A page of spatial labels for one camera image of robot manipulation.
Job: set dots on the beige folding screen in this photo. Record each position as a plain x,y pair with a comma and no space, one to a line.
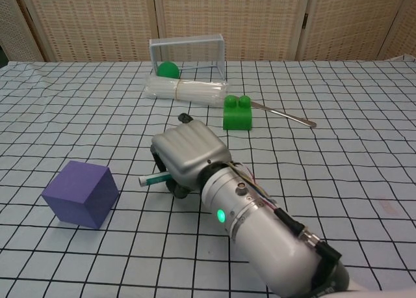
97,21

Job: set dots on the bundle of white straws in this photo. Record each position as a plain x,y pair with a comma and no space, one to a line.
188,89

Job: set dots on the white miniature goal frame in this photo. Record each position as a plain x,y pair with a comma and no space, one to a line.
221,54

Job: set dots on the silver metal utensil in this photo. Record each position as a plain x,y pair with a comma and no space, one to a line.
286,115

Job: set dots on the green toy building brick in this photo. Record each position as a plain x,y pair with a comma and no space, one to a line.
236,117

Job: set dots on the blue checkered tablecloth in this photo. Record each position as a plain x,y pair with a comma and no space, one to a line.
81,116

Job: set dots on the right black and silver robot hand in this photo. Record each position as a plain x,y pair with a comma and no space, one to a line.
191,148

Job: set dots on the purple cube block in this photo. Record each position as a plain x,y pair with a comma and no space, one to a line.
81,190

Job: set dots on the green whiteboard marker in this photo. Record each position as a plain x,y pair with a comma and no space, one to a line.
152,180

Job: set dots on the green ball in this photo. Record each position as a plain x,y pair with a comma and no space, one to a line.
167,70

